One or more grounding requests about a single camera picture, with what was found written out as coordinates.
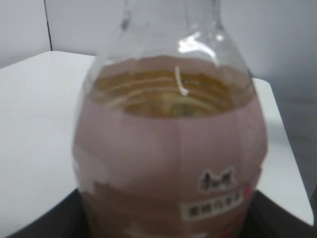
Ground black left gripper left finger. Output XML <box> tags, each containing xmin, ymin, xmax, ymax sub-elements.
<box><xmin>7</xmin><ymin>190</ymin><xmax>90</xmax><ymax>238</ymax></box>

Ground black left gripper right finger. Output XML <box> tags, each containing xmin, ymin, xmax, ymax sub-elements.
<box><xmin>247</xmin><ymin>191</ymin><xmax>317</xmax><ymax>238</ymax></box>

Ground pink label oolong tea bottle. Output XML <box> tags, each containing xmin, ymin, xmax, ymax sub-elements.
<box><xmin>73</xmin><ymin>0</ymin><xmax>267</xmax><ymax>238</ymax></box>

